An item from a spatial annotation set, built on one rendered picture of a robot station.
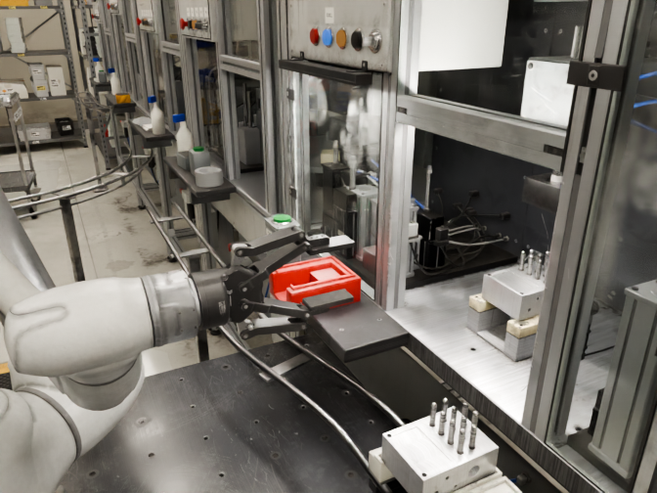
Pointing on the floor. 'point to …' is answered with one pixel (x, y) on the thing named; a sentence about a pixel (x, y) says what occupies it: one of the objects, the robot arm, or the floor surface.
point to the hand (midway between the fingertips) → (333, 272)
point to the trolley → (10, 181)
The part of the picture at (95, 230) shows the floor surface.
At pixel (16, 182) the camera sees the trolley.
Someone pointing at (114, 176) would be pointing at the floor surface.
